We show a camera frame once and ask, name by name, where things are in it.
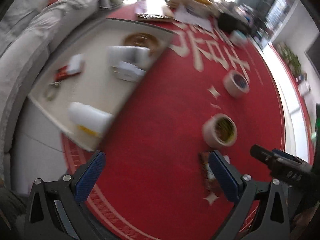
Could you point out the white tape roll striped core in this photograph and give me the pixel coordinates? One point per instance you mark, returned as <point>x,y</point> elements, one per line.
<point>235,84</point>

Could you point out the white teal round container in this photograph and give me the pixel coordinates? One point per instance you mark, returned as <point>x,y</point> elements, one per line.
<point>238,39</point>

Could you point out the red card box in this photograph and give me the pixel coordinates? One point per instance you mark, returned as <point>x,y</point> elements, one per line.
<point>62,74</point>

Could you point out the tape roll yellow core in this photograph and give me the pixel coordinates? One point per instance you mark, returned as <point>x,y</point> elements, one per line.
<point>219,131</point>

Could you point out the potted plants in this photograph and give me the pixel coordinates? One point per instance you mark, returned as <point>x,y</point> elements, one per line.
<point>291,60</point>

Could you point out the grey cardboard box tray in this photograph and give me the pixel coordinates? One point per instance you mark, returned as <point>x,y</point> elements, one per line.
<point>97,85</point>

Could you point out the mahjong pattern card box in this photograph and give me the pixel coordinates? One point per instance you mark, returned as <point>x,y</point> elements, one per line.
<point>211,184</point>

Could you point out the grey card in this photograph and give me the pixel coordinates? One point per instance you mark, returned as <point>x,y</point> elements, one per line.
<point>75,64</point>

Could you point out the brown round tape disc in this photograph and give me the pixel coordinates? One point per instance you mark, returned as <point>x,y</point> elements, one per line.
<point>142,40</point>

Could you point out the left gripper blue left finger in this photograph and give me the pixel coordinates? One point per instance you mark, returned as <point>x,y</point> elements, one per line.
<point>42,219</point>

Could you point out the white pill bottle grey label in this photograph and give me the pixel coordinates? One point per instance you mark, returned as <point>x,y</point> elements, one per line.
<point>139,56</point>

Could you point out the round red rug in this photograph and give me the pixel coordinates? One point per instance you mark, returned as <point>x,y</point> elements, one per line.
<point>152,186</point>

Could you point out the white power adapter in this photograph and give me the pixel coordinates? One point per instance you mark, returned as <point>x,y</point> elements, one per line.
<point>128,72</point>

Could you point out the white foam block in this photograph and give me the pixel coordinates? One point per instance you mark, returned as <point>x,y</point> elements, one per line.
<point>227,159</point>

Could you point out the white paper sheet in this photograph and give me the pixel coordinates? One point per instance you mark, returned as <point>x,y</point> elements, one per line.
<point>181,15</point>

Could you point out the black radio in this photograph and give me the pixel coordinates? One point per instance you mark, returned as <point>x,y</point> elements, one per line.
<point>228,23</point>

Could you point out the grey fabric sofa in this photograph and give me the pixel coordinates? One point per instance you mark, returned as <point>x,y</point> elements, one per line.
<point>30,31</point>

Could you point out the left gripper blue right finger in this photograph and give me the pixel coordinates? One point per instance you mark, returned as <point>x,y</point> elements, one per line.
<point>271,220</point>

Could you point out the white bottle yellow label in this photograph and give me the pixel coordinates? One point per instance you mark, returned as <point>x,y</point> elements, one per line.
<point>89,119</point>

